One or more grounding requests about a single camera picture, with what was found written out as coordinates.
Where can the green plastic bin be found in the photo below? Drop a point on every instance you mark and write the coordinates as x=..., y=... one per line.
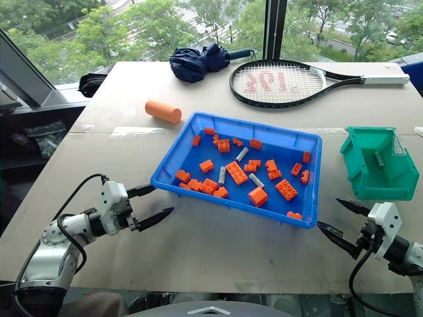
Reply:
x=373, y=186

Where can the black bag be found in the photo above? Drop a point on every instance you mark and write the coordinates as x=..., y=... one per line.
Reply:
x=92, y=85

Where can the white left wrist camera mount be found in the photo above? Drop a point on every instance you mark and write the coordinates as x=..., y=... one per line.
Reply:
x=110, y=204

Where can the blue object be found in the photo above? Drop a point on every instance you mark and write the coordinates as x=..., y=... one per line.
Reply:
x=411, y=71

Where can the orange 2x3 plastic brick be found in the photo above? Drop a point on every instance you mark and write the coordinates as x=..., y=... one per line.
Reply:
x=286, y=190

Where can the black window frame post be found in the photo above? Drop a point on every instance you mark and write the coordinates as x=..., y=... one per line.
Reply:
x=274, y=29

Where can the clear plastic bag of parts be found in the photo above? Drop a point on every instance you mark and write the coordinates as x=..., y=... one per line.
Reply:
x=46, y=135

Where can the blue plastic tray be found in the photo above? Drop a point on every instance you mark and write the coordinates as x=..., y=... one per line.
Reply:
x=185, y=155

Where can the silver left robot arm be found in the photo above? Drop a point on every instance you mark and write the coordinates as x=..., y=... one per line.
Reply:
x=49, y=251

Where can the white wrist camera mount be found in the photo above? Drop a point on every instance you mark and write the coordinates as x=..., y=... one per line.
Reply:
x=110, y=204
x=390, y=221

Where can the small orange building block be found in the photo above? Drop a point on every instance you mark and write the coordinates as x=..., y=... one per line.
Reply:
x=294, y=216
x=196, y=140
x=206, y=165
x=252, y=165
x=195, y=185
x=296, y=169
x=209, y=131
x=255, y=143
x=184, y=186
x=307, y=156
x=215, y=139
x=182, y=176
x=237, y=142
x=220, y=192
x=305, y=176

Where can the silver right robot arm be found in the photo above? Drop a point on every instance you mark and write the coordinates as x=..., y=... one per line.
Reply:
x=409, y=257

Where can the orange 2x4 plastic toy brick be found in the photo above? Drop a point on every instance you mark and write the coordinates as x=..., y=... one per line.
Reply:
x=237, y=173

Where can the navy folded umbrella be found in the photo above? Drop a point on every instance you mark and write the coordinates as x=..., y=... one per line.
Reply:
x=191, y=64

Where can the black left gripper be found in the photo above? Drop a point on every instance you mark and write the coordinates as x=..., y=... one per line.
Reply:
x=133, y=222

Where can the dark slanted window frame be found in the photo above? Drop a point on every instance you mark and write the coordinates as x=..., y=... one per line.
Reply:
x=29, y=82

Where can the black white tennis racket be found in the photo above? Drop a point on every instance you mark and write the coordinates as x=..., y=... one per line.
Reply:
x=383, y=79

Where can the orange four-stud building block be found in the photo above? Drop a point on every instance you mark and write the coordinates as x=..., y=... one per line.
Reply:
x=224, y=146
x=209, y=186

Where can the orange foam cylinder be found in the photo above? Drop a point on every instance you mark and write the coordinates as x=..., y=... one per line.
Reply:
x=162, y=111

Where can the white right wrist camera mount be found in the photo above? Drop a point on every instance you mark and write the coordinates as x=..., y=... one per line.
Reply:
x=390, y=221

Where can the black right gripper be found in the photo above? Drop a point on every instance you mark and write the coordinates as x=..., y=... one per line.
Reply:
x=370, y=239

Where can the orange plastic building brick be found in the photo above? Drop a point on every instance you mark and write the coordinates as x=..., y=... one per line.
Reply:
x=257, y=197

